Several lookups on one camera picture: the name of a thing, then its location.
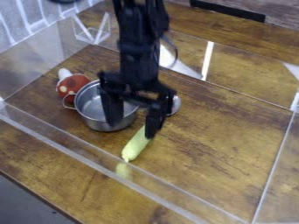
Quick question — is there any black bar on table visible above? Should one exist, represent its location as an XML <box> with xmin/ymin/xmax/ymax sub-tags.
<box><xmin>189</xmin><ymin>0</ymin><xmax>266</xmax><ymax>23</ymax></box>

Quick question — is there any clear acrylic enclosure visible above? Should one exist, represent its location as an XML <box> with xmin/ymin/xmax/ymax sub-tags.
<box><xmin>0</xmin><ymin>1</ymin><xmax>299</xmax><ymax>224</ymax></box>

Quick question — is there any red toy mushroom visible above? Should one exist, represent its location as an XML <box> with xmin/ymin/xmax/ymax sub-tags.
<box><xmin>56</xmin><ymin>68</ymin><xmax>90</xmax><ymax>103</ymax></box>

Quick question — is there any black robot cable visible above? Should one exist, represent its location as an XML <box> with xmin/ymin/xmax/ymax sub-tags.
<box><xmin>158</xmin><ymin>34</ymin><xmax>180</xmax><ymax>69</ymax></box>

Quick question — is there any green handled metal spoon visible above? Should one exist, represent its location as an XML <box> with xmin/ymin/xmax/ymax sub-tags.
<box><xmin>121</xmin><ymin>95</ymin><xmax>181</xmax><ymax>163</ymax></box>

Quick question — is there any small steel pot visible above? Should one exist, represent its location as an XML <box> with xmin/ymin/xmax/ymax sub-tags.
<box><xmin>61</xmin><ymin>80</ymin><xmax>137</xmax><ymax>132</ymax></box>

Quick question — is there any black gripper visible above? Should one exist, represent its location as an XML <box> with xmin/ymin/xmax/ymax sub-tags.
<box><xmin>97</xmin><ymin>71</ymin><xmax>176</xmax><ymax>139</ymax></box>

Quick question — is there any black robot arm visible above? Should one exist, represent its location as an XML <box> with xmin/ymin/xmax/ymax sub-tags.
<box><xmin>97</xmin><ymin>0</ymin><xmax>176</xmax><ymax>139</ymax></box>

